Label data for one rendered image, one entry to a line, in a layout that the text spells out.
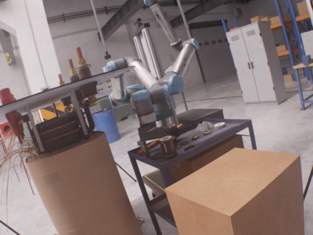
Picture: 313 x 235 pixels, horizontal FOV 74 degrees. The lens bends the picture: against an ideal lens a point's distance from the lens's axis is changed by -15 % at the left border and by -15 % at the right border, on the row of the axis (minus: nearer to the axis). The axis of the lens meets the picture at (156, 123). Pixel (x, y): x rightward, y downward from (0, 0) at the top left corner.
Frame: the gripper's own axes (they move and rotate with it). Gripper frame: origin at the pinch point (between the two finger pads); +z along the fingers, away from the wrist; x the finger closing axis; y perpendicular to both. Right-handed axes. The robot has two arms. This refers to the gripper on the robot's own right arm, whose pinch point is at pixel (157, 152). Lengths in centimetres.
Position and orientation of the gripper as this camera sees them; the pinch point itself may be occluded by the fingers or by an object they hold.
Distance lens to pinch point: 131.5
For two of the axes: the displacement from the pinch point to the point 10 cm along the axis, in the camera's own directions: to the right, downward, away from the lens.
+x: -8.8, 1.8, 4.4
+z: 2.8, 9.4, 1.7
